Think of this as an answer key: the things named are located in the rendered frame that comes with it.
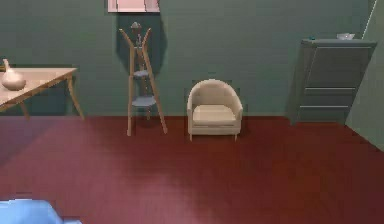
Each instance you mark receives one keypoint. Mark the white round vase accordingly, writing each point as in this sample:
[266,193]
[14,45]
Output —
[12,81]

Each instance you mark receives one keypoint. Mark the cream tub armchair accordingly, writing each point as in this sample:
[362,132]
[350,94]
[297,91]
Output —
[213,110]

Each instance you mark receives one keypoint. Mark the wooden tripod shelf stand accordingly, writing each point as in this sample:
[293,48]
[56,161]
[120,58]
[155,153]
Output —
[143,76]

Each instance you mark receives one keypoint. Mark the small grey ornament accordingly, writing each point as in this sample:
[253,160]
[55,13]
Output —
[136,26]

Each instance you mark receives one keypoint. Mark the pink framed picture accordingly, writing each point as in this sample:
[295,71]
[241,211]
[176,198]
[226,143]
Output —
[133,5]

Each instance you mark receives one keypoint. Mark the small teal object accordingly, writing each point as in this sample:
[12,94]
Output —
[312,37]

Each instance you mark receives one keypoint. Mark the grey chest of drawers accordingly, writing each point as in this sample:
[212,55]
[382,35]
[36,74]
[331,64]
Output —
[330,80]

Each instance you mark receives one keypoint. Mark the light wooden table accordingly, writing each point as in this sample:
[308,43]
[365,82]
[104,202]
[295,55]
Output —
[40,79]

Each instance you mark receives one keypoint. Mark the white bowl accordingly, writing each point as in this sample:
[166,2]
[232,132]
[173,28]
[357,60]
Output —
[345,36]

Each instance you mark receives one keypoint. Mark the blue sofa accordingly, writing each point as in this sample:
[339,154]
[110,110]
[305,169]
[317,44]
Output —
[26,212]

